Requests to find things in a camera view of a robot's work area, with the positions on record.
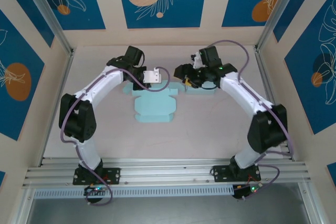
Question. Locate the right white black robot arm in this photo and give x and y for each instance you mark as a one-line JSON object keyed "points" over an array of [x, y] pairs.
{"points": [[241, 95]]}

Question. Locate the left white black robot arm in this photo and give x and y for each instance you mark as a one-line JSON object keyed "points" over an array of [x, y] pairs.
{"points": [[105, 82]]}

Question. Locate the right controller board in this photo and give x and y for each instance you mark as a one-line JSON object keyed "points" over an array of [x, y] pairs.
{"points": [[242, 191]]}

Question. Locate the controller board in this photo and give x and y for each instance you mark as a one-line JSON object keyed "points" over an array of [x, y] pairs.
{"points": [[95, 190], [242, 191]]}

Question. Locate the left controller board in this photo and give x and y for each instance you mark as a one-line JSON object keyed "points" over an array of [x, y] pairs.
{"points": [[95, 190]]}

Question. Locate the aluminium side rail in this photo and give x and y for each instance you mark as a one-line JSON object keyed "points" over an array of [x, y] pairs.
{"points": [[263, 72], [57, 108]]}

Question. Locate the aluminium frame post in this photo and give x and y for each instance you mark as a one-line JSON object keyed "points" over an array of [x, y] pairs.
{"points": [[282, 11], [48, 11]]}

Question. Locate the aluminium mounting rail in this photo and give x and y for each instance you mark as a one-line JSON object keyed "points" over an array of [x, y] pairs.
{"points": [[168, 171]]}

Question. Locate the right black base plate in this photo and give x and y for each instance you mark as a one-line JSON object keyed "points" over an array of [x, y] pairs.
{"points": [[220, 174]]}

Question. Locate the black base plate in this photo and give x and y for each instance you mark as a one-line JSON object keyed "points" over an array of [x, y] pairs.
{"points": [[220, 174], [114, 175]]}

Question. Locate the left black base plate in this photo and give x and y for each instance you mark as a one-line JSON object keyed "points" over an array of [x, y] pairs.
{"points": [[114, 175]]}

